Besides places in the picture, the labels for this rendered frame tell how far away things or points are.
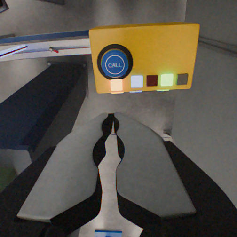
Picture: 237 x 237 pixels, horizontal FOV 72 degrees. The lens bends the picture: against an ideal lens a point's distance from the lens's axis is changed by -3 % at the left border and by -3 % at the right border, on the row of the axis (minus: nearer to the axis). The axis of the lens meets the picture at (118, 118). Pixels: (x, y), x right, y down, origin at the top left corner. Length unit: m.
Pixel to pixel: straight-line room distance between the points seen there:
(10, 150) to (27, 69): 1.09
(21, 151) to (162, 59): 0.42
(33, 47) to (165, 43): 0.37
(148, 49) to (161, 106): 1.30
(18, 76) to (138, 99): 1.02
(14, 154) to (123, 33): 0.43
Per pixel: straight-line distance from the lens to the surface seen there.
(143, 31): 0.27
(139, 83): 0.27
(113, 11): 1.34
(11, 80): 1.66
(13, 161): 0.57
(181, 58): 0.28
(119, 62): 0.26
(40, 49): 0.54
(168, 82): 0.28
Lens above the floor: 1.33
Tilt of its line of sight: 59 degrees down
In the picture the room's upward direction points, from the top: 180 degrees clockwise
